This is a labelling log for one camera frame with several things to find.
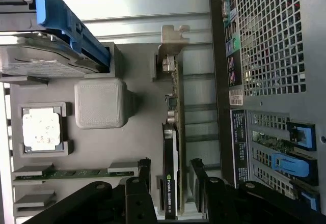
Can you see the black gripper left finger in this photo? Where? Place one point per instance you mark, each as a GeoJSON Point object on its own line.
{"type": "Point", "coordinates": [135, 203]}

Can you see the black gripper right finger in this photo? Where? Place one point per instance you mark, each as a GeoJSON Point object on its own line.
{"type": "Point", "coordinates": [216, 203]}

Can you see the black printed case label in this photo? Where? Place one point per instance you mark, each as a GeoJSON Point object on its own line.
{"type": "Point", "coordinates": [239, 142]}

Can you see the green RAM stick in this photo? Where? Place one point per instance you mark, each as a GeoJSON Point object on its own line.
{"type": "Point", "coordinates": [76, 173]}

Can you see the grey printed parts rack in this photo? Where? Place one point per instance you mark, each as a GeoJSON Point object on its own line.
{"type": "Point", "coordinates": [102, 145]}

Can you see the blue card retention clip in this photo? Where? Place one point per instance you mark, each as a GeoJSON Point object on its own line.
{"type": "Point", "coordinates": [307, 136]}
{"type": "Point", "coordinates": [309, 199]}
{"type": "Point", "coordinates": [290, 166]}

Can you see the barcode sticker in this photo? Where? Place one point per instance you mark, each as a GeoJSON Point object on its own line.
{"type": "Point", "coordinates": [236, 97]}

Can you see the dark grey PC case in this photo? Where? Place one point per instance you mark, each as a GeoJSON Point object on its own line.
{"type": "Point", "coordinates": [270, 101]}

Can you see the silver CPU chip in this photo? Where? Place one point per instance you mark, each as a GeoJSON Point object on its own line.
{"type": "Point", "coordinates": [42, 129]}

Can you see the silver hard disk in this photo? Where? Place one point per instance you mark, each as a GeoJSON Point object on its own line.
{"type": "Point", "coordinates": [38, 56]}

